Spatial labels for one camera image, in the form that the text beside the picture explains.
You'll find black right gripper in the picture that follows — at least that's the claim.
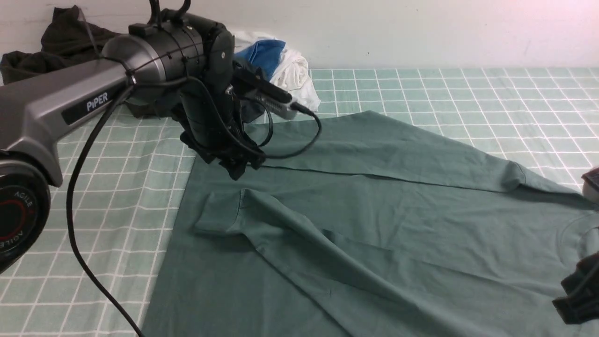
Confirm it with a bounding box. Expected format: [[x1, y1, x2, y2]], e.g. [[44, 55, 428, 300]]
[[552, 252, 599, 325]]

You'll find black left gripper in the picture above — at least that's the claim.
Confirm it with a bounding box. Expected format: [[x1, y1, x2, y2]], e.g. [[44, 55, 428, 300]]
[[178, 75, 267, 181]]

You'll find green long-sleeved shirt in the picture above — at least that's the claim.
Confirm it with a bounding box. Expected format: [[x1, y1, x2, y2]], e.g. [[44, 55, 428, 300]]
[[143, 112, 598, 337]]

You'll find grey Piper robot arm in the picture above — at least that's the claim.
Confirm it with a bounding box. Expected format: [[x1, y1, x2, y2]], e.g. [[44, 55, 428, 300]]
[[1, 0, 598, 337]]

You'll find dark grey crumpled shirt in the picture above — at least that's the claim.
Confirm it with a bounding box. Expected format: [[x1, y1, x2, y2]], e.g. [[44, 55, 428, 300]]
[[234, 56, 266, 124]]

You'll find white crumpled shirt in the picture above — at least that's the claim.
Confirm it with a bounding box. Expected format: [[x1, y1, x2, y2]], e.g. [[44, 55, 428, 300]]
[[232, 30, 321, 111]]

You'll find blue crumpled garment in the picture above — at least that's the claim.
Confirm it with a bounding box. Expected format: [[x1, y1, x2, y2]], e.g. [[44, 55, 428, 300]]
[[234, 40, 286, 81]]

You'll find dark olive crumpled garment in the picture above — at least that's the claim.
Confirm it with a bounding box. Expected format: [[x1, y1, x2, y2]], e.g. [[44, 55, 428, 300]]
[[0, 6, 120, 85]]

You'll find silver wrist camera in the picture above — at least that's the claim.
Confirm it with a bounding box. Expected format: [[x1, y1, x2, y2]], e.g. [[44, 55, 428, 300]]
[[231, 68, 298, 121]]

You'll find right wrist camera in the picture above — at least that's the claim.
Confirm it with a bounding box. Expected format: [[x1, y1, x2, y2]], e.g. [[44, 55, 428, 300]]
[[581, 167, 599, 204]]

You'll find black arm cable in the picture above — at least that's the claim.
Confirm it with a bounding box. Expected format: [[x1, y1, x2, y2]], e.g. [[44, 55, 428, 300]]
[[66, 77, 322, 337]]

